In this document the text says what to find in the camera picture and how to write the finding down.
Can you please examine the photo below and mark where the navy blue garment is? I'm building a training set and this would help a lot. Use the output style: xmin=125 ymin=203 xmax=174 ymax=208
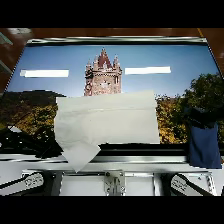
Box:
xmin=186 ymin=121 xmax=223 ymax=170

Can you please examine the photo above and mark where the white T-shirt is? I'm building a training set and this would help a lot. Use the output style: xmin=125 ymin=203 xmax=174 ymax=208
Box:
xmin=53 ymin=90 xmax=161 ymax=174

